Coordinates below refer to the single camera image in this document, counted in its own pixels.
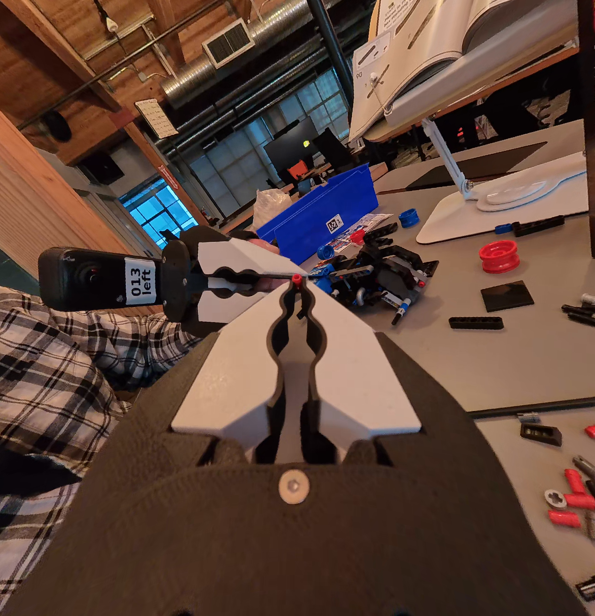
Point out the pile of small toy bricks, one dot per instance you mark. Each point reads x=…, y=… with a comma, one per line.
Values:
x=579, y=500

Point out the toy set box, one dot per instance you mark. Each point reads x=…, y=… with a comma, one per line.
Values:
x=593, y=144

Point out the long black axle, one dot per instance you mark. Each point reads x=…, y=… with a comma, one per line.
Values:
x=538, y=405

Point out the black desk mat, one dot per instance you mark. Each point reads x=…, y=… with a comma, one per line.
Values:
x=470, y=168

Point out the black short beam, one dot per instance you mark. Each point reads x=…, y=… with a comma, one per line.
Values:
x=475, y=323

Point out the blue storage bin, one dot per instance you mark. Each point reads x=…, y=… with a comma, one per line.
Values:
x=316, y=211

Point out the white book stand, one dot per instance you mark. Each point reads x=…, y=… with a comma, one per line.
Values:
x=446, y=226

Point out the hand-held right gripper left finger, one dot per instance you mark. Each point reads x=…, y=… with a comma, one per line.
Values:
x=230, y=385

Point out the black blue toy car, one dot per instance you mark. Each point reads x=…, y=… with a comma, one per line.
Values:
x=374, y=274

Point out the black beam assembly red pins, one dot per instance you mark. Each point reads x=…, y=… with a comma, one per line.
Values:
x=302, y=305

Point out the clear plastic bag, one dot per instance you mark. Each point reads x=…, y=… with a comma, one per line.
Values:
x=271, y=207

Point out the white air vent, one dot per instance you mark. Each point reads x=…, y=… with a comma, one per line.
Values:
x=228, y=42

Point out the black grille slope brick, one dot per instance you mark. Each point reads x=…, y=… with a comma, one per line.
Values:
x=540, y=433

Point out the black square tile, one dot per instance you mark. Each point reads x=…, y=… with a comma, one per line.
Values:
x=508, y=296

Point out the small red wheel hub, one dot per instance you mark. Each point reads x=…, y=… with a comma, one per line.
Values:
x=357, y=236

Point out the blue wheel hub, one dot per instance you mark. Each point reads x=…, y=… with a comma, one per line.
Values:
x=325, y=251

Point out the person's left forearm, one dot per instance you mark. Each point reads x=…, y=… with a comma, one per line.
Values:
x=133, y=346

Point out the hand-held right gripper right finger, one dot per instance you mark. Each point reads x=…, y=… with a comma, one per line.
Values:
x=364, y=385

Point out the glass pane window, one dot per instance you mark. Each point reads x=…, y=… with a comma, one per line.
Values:
x=157, y=211

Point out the open instruction book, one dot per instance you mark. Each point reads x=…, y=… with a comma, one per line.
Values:
x=422, y=38

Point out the person's left hand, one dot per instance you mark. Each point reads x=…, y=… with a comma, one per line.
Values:
x=268, y=247

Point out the small grey pin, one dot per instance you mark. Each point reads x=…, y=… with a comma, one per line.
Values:
x=528, y=417

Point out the orange chair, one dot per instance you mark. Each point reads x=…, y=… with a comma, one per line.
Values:
x=297, y=170

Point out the silver air duct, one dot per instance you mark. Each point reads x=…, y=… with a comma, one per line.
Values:
x=215, y=72

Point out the white paper sheet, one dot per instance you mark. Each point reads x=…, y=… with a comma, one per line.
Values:
x=156, y=118

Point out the light grey desk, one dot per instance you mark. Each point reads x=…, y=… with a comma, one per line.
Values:
x=470, y=365

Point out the white oval stand base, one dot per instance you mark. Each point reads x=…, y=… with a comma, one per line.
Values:
x=514, y=192

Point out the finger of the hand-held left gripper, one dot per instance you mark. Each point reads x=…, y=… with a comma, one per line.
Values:
x=230, y=252
x=220, y=308

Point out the black monitor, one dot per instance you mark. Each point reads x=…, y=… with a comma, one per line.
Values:
x=290, y=144

